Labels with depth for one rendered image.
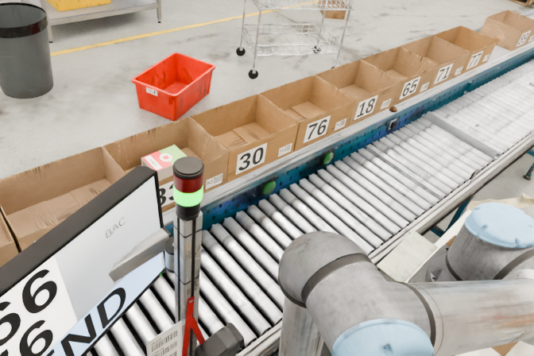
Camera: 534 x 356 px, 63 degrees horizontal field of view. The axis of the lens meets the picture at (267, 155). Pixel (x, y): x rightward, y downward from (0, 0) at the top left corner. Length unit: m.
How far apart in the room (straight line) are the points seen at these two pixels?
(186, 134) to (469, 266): 1.28
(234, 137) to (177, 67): 2.21
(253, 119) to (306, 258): 1.61
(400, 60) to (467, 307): 2.38
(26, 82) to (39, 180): 2.37
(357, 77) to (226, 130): 0.97
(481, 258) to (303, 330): 0.50
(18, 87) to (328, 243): 3.67
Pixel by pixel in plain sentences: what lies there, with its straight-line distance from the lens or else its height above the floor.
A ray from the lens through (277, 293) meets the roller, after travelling 1.68.
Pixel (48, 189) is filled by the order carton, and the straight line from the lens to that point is 1.81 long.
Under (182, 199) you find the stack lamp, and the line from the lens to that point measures 0.75.
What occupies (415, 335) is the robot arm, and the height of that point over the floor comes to 1.66.
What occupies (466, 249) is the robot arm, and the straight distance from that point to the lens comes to 1.17.
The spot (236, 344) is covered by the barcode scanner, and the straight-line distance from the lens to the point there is 1.19.
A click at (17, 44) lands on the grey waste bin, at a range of 3.90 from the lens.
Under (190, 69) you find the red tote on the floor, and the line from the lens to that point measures 4.15.
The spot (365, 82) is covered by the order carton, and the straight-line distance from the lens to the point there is 2.68.
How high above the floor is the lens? 2.13
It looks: 38 degrees down
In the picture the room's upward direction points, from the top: 9 degrees clockwise
